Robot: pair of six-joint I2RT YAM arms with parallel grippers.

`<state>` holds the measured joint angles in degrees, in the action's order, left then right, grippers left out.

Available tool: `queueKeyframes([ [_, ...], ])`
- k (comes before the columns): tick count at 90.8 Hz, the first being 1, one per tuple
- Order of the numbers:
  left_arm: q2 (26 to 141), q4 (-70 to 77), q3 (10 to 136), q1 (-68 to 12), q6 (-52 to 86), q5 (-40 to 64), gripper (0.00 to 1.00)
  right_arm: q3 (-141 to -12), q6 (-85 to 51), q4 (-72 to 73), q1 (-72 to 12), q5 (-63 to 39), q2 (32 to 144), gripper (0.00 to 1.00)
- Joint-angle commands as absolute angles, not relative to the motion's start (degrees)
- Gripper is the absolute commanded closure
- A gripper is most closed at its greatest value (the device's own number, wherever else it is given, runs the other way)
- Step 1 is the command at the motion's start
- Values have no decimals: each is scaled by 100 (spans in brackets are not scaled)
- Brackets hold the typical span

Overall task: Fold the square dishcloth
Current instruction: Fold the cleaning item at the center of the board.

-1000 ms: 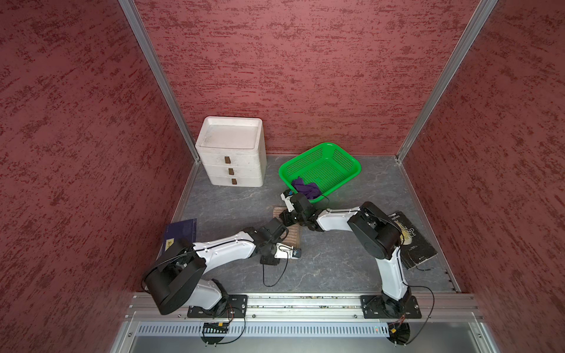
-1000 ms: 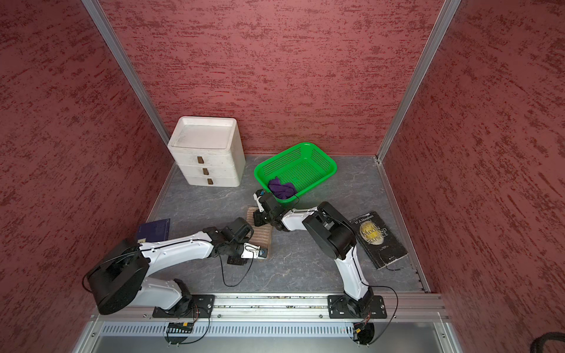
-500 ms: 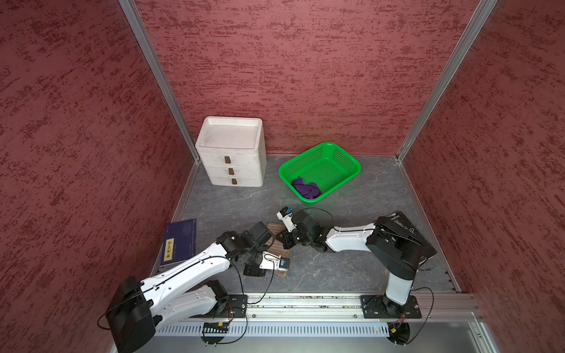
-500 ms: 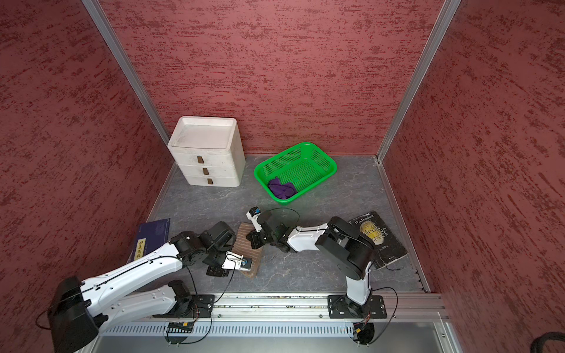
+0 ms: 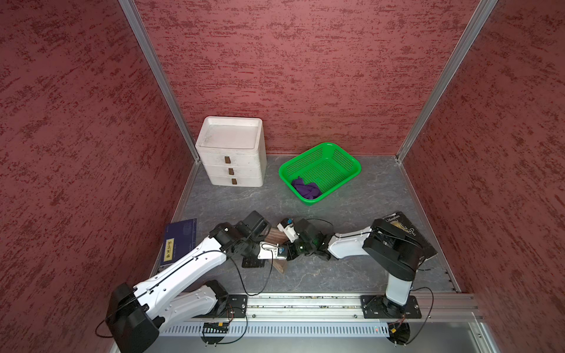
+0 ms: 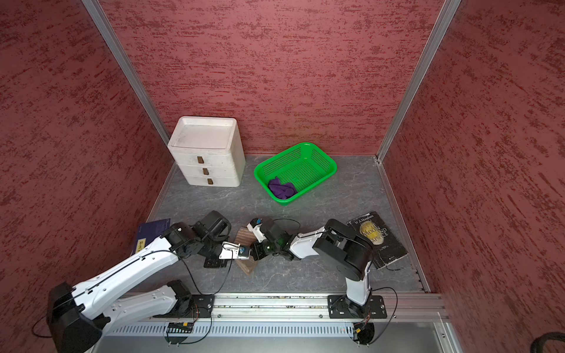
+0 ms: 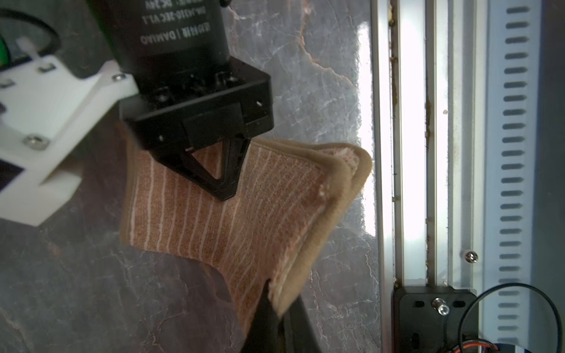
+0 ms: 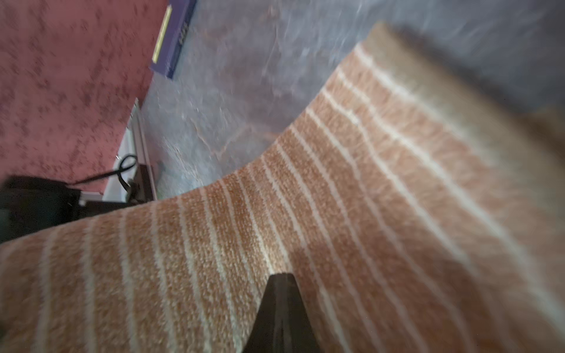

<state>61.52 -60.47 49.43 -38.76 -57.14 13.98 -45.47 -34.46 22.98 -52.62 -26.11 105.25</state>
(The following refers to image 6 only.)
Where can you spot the blue book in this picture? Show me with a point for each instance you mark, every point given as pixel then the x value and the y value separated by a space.
pixel 149 231

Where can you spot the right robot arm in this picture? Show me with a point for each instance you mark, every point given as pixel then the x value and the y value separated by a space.
pixel 336 243

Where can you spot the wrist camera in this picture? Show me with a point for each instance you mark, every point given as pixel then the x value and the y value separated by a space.
pixel 231 251
pixel 254 228

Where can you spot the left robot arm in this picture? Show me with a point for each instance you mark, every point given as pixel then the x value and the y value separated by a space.
pixel 79 315

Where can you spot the aluminium mounting rail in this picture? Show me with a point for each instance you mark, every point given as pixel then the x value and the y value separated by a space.
pixel 273 307

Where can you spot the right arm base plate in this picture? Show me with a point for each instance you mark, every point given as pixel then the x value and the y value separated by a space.
pixel 340 307

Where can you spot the green plastic basket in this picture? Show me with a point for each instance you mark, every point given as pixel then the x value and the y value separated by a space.
pixel 305 165

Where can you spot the black paperback book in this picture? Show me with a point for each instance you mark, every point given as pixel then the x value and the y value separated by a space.
pixel 387 247

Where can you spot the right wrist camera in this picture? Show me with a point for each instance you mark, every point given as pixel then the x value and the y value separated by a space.
pixel 254 228

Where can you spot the white three-drawer box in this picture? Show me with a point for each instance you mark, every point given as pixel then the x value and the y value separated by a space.
pixel 208 151

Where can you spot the beige striped dishcloth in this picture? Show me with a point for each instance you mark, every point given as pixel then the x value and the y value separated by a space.
pixel 246 238

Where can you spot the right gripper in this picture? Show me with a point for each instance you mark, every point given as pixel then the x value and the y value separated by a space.
pixel 258 253

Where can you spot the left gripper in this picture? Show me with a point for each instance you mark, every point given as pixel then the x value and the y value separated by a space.
pixel 215 262

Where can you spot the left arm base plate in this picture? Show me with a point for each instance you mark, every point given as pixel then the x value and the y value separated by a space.
pixel 191 308

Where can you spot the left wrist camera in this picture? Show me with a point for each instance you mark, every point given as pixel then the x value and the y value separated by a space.
pixel 231 251

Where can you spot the purple dishcloth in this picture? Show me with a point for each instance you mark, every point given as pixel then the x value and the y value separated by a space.
pixel 281 190

